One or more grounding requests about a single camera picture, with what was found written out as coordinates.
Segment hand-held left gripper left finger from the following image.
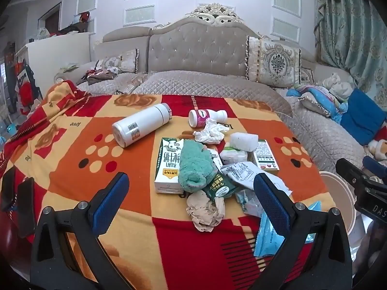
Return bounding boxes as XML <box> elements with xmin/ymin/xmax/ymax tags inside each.
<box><xmin>30</xmin><ymin>172</ymin><xmax>134</xmax><ymax>290</ymax></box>

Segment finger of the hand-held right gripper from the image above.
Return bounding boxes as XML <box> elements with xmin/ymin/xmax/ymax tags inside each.
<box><xmin>335</xmin><ymin>158</ymin><xmax>375</xmax><ymax>192</ymax></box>
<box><xmin>363</xmin><ymin>156</ymin><xmax>387</xmax><ymax>185</ymax></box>

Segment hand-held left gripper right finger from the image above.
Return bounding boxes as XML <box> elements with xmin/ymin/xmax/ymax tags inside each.
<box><xmin>251</xmin><ymin>172</ymin><xmax>353</xmax><ymax>290</ymax></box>

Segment clear plastic wrapper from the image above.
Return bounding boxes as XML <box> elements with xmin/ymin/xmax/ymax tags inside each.
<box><xmin>236</xmin><ymin>189</ymin><xmax>263</xmax><ymax>218</ymax></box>

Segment beige trash bin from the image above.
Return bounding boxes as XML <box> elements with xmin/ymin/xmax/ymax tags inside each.
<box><xmin>319</xmin><ymin>171</ymin><xmax>357</xmax><ymax>236</ymax></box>

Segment silver printed sachet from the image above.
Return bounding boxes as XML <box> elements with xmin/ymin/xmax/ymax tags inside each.
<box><xmin>220</xmin><ymin>161</ymin><xmax>292</xmax><ymax>197</ymax></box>

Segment light blue snack packet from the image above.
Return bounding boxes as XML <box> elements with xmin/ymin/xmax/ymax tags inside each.
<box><xmin>253</xmin><ymin>201</ymin><xmax>321</xmax><ymax>257</ymax></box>

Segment dark green snack packet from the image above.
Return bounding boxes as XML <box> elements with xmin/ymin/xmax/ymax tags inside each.
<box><xmin>202</xmin><ymin>172</ymin><xmax>242</xmax><ymax>200</ymax></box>

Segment green and white tissue pack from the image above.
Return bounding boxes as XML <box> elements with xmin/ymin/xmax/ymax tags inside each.
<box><xmin>219</xmin><ymin>146</ymin><xmax>248</xmax><ymax>165</ymax></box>

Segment white foam block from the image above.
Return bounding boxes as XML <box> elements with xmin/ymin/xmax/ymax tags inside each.
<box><xmin>230</xmin><ymin>132</ymin><xmax>259</xmax><ymax>152</ymax></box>

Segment green and white milk carton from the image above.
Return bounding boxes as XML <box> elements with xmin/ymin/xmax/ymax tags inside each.
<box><xmin>154</xmin><ymin>137</ymin><xmax>186</xmax><ymax>194</ymax></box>

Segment beige tissue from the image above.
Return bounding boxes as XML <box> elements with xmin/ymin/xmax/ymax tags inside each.
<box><xmin>185</xmin><ymin>189</ymin><xmax>226</xmax><ymax>232</ymax></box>

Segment white box with blue logo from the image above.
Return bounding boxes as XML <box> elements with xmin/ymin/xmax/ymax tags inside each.
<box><xmin>208</xmin><ymin>149</ymin><xmax>224</xmax><ymax>173</ymax></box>

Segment teal fuzzy sock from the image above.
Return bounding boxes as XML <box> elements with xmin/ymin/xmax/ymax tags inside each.
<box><xmin>178</xmin><ymin>139</ymin><xmax>216</xmax><ymax>193</ymax></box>

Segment white tissue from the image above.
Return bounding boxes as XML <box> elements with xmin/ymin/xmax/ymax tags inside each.
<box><xmin>193</xmin><ymin>118</ymin><xmax>230</xmax><ymax>144</ymax></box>

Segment plush toy with red hat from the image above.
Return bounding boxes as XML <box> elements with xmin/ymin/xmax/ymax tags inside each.
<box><xmin>367</xmin><ymin>139</ymin><xmax>387</xmax><ymax>160</ymax></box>

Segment blue cushion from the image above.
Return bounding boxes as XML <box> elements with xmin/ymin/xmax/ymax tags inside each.
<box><xmin>340</xmin><ymin>88</ymin><xmax>387</xmax><ymax>145</ymax></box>

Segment orange and red patterned blanket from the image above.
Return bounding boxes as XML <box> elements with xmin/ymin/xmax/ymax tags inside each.
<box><xmin>0</xmin><ymin>80</ymin><xmax>336</xmax><ymax>290</ymax></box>

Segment white thermos bottle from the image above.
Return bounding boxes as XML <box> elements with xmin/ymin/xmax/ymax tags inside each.
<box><xmin>112</xmin><ymin>103</ymin><xmax>173</xmax><ymax>148</ymax></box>

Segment crumpled white clothes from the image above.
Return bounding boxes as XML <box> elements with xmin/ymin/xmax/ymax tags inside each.
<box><xmin>322</xmin><ymin>72</ymin><xmax>353</xmax><ymax>100</ymax></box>

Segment colourful blue folded blanket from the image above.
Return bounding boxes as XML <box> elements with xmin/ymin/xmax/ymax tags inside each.
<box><xmin>286</xmin><ymin>83</ymin><xmax>348</xmax><ymax>120</ymax></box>

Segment black rectangular object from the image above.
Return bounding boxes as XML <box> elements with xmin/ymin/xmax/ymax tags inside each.
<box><xmin>16</xmin><ymin>177</ymin><xmax>36</xmax><ymax>239</ymax></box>

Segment small white bottle magenta label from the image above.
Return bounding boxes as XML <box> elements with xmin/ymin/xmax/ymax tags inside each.
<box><xmin>188</xmin><ymin>109</ymin><xmax>228</xmax><ymax>128</ymax></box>

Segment small dark patterned cushion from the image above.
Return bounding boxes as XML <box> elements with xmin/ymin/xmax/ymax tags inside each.
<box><xmin>299</xmin><ymin>66</ymin><xmax>315</xmax><ymax>85</ymax></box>

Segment pile of dark clothes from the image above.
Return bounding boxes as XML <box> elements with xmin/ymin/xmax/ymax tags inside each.
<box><xmin>86</xmin><ymin>66</ymin><xmax>121</xmax><ymax>86</ymax></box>

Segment large ornate embroidered cushion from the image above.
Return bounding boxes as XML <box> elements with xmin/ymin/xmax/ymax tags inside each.
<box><xmin>246</xmin><ymin>36</ymin><xmax>302</xmax><ymax>89</ymax></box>

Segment small beige fringed cushion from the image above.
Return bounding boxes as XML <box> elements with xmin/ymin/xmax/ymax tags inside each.
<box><xmin>101</xmin><ymin>48</ymin><xmax>140</xmax><ymax>74</ymax></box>

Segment teal patterned curtain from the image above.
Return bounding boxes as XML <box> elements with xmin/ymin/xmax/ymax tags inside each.
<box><xmin>313</xmin><ymin>0</ymin><xmax>387</xmax><ymax>115</ymax></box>

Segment red printed bag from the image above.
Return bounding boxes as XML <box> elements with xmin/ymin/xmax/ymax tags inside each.
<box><xmin>14</xmin><ymin>63</ymin><xmax>43</xmax><ymax>115</ymax></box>

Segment white cabinet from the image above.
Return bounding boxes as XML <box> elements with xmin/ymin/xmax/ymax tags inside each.
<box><xmin>15</xmin><ymin>32</ymin><xmax>91</xmax><ymax>103</ymax></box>

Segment grey tufted sofa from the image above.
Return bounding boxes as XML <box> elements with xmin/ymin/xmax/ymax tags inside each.
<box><xmin>54</xmin><ymin>3</ymin><xmax>387</xmax><ymax>188</ymax></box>

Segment pile of household items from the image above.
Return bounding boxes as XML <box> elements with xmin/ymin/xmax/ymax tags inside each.
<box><xmin>36</xmin><ymin>10</ymin><xmax>91</xmax><ymax>40</ymax></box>

